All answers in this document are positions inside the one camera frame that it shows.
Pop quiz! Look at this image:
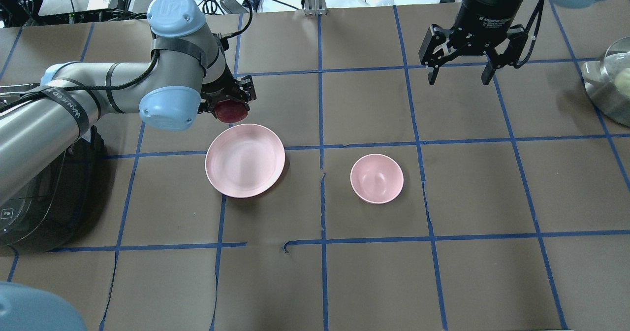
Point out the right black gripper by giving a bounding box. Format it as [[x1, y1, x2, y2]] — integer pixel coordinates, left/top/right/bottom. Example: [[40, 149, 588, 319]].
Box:
[[418, 0, 531, 86]]

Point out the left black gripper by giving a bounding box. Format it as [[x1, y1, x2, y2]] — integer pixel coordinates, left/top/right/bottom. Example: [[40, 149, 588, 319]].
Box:
[[198, 67, 257, 117]]

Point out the red apple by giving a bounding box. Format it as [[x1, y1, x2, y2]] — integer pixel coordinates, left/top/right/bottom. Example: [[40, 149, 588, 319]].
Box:
[[214, 100, 249, 124]]

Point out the pink bowl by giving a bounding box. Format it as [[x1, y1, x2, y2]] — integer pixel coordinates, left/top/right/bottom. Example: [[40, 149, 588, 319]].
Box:
[[349, 153, 405, 204]]

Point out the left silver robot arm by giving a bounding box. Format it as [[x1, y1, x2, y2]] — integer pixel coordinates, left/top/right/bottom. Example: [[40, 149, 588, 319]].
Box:
[[0, 0, 256, 203]]

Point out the pink plate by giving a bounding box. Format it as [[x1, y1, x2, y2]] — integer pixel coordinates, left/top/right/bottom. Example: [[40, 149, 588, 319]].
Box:
[[204, 124, 285, 199]]

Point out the steel steamer pot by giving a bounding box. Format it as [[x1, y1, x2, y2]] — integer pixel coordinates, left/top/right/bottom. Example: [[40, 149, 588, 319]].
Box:
[[580, 37, 630, 127]]

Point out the white steamed bun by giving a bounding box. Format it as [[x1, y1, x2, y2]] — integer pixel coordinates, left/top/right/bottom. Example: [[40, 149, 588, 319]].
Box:
[[614, 67, 630, 99]]

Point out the dark grey rice cooker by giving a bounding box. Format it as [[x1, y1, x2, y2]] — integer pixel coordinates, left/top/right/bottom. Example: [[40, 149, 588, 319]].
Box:
[[0, 84, 106, 245]]

